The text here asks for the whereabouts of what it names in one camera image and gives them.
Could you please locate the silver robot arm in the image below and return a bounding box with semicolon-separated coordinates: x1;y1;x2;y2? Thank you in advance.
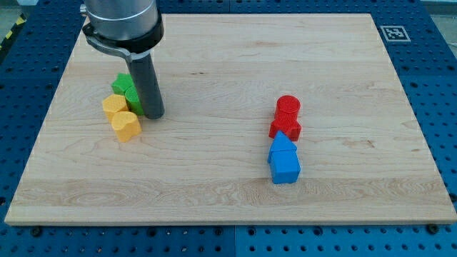
79;0;164;62

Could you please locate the blue cube block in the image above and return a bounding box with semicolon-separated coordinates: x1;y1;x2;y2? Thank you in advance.
268;151;301;184

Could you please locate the yellow heart block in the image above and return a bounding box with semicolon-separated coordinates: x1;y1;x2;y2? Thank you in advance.
111;111;142;142

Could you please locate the wooden board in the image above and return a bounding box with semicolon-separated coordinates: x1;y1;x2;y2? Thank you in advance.
5;14;456;226

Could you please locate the blue triangle block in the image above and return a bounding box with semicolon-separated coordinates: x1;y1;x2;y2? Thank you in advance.
267;131;297;163

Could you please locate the red cylinder block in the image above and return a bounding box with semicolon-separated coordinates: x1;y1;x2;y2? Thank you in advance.
274;95;301;121

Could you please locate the red star block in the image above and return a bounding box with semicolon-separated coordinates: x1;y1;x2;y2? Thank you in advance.
268;116;302;141

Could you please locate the green cylinder block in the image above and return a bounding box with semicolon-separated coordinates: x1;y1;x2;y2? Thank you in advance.
124;86;144;116

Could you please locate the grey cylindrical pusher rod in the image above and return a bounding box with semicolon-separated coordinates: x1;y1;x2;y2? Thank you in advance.
127;53;165;119

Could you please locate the green star block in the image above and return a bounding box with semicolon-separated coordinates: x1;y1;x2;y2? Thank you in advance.
111;73;134;95

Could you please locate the yellow hexagon block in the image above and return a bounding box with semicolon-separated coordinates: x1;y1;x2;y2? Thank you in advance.
102;94;129;122

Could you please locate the white fiducial marker tag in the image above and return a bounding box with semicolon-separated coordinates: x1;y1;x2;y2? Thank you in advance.
381;25;411;42

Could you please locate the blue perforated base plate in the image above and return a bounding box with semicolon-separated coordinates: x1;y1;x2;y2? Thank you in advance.
1;1;456;256

